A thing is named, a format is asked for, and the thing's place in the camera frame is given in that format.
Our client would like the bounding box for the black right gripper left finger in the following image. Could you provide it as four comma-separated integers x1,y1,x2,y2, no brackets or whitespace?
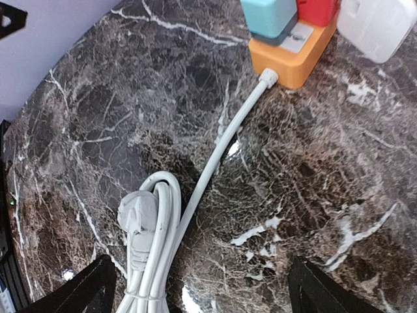
21,254,117,312

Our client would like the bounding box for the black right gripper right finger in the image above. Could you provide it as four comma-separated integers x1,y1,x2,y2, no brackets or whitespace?
288,256,381,313

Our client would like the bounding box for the orange power strip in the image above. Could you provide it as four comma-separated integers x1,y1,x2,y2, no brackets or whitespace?
248,16,338,89

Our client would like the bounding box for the white adapter plug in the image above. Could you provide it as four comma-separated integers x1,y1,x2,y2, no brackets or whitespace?
337,0,416,64

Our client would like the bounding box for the teal usb charger plug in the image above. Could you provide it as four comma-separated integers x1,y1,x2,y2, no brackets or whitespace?
240,0,298,46

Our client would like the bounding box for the red cube socket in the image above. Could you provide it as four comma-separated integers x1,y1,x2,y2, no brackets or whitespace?
296,0,340,27

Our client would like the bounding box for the white power strip cable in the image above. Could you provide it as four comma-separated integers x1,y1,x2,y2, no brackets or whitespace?
114,67,279,313

